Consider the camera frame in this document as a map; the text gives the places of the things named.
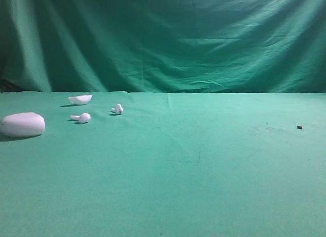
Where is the white earbud near case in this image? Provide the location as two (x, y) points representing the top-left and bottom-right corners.
(70, 113), (91, 124)

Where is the green table cloth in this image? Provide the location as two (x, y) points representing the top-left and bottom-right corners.
(1, 92), (325, 236)

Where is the white earbud case base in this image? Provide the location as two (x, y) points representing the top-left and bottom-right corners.
(1, 112), (46, 138)

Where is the white earbud case lid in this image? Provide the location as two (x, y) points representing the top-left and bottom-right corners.
(68, 95), (93, 106)

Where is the green backdrop cloth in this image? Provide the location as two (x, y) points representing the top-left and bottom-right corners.
(1, 0), (325, 93)

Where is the white bluetooth earbud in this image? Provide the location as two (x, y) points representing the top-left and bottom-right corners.
(111, 103), (124, 115)

